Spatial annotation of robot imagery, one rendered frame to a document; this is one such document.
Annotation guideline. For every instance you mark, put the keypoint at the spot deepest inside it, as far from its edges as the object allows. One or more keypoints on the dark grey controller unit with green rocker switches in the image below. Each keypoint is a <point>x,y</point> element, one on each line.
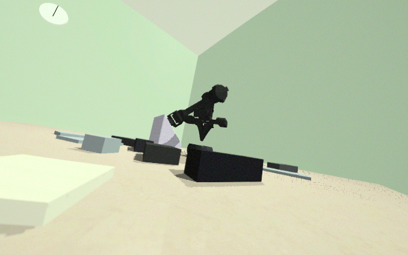
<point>194,146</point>

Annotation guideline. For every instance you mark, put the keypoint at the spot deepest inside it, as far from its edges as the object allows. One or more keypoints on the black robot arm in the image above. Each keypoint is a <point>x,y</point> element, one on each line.
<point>217,94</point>

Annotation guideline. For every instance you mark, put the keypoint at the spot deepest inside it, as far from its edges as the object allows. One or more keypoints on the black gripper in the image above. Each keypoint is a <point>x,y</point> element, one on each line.
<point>208,122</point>

